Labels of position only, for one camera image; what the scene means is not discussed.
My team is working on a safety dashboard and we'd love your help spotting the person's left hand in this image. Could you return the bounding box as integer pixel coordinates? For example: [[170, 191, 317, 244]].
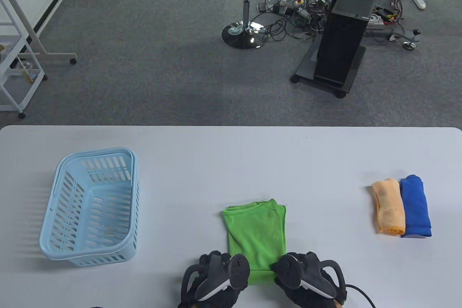
[[178, 250, 249, 308]]

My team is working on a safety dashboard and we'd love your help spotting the person's right hand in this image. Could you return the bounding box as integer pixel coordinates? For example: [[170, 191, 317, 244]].
[[271, 251, 348, 308]]

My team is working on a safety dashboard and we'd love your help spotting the green towel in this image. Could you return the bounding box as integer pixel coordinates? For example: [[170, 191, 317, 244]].
[[222, 199, 287, 286]]

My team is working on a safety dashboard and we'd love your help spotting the orange towel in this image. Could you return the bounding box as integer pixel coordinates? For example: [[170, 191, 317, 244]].
[[372, 178, 407, 236]]

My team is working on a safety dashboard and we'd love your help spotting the blue rectangular towel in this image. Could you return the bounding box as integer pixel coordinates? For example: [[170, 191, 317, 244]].
[[400, 175, 433, 239]]

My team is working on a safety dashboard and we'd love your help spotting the black and white right controller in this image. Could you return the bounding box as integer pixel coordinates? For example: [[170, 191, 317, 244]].
[[276, 253, 348, 303]]

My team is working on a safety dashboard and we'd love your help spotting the black and white controller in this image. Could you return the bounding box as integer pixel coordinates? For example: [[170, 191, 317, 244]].
[[276, 253, 348, 303], [182, 253, 250, 302]]

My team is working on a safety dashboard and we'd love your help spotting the black and white left controller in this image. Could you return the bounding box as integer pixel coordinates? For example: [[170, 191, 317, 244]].
[[182, 253, 250, 302]]

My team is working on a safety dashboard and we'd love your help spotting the light blue plastic basket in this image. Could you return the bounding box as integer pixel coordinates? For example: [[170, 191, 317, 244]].
[[39, 147, 140, 268]]

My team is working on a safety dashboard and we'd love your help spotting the black wheeled cart base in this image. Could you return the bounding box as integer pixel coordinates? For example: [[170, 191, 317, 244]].
[[290, 45, 367, 99]]

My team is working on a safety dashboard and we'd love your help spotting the black computer tower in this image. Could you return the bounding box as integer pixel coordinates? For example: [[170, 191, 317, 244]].
[[313, 0, 383, 88]]

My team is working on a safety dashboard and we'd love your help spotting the white metal shelf rack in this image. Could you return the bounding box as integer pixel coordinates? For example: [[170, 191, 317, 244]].
[[0, 0, 48, 118]]

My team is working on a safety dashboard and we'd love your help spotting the small stand with black knob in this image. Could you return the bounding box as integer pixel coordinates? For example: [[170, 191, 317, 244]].
[[388, 29, 422, 51]]

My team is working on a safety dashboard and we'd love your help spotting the grey power strip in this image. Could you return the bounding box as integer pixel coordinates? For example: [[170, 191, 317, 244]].
[[257, 1, 289, 15]]

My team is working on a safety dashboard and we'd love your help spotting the black right glove cable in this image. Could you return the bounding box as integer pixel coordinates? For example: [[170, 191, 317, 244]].
[[346, 285, 376, 308]]

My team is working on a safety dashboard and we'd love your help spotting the tangle of floor cables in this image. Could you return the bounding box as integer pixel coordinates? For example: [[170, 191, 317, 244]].
[[256, 0, 410, 43]]

